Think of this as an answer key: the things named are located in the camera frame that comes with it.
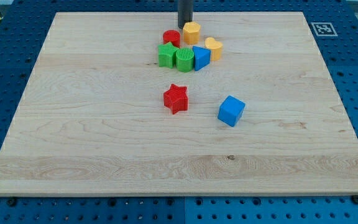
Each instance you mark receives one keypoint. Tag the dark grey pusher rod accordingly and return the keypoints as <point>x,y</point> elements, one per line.
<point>184,12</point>

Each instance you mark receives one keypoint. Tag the wooden board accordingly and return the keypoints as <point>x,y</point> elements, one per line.
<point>92,123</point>

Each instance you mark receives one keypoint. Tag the blue triangle block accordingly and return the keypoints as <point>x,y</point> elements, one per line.
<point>202,57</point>

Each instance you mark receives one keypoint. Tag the black bolt left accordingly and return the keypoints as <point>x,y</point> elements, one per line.
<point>11,202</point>

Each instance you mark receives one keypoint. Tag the yellow hexagon block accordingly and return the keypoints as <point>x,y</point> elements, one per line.
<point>191,33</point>

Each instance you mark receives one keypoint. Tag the red star block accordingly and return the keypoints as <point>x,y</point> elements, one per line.
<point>176,98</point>

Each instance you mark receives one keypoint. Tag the green star block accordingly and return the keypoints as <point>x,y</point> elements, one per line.
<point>166,55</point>

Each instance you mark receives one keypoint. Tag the black bolt right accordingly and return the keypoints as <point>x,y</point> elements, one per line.
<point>354,199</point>

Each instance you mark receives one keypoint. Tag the red cylinder block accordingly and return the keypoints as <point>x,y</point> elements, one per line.
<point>172,36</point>

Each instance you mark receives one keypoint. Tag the yellow heart block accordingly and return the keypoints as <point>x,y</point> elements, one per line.
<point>216,48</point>

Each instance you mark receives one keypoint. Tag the white fiducial marker tag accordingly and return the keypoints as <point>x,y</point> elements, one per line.
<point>324,29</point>

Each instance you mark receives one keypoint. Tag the green cylinder block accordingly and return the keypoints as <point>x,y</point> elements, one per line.
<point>184,59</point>

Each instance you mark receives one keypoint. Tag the black bolt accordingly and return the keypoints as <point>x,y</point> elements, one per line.
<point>354,199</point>
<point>11,202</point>

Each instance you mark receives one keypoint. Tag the blue cube block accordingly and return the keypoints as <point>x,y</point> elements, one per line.
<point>231,110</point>

